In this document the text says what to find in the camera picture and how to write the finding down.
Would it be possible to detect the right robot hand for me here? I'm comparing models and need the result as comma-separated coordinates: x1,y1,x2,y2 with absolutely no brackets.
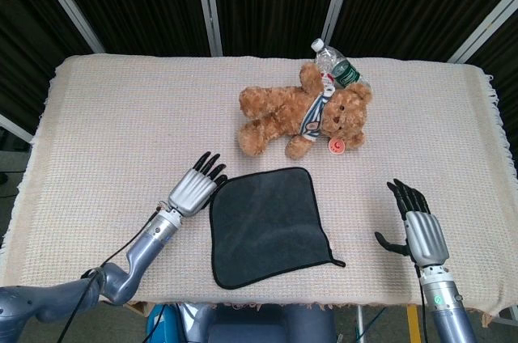
374,179,452,268

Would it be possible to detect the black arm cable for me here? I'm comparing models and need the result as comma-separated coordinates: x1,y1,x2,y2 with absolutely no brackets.
56,205,171,343
414,261,430,343

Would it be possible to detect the brown teddy bear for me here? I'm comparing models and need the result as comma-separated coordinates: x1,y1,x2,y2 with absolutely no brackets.
237,62,373,159

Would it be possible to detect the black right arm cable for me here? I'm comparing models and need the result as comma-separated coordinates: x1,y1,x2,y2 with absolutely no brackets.
414,261,430,343

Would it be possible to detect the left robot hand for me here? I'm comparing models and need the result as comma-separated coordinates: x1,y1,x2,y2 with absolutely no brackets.
167,151,229,217

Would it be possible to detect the grey and pink cloth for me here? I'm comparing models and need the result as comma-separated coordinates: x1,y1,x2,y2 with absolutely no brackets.
209,167,347,290

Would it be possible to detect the metal table leg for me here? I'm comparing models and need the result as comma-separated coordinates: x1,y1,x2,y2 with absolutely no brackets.
354,305,364,343

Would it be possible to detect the beige woven tablecloth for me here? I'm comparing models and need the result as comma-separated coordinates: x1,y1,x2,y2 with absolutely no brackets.
0,53,507,318

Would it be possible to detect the dark blue robot torso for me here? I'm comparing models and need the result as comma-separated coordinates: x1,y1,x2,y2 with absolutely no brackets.
206,304,337,343

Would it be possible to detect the light blue plastic cover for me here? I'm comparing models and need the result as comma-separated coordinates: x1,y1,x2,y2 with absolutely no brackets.
145,302,211,343

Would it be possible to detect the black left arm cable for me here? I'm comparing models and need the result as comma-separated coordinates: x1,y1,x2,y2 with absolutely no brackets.
56,205,171,343

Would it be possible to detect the green label water bottle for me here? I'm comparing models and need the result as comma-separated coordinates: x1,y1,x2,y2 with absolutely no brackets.
310,38,372,89

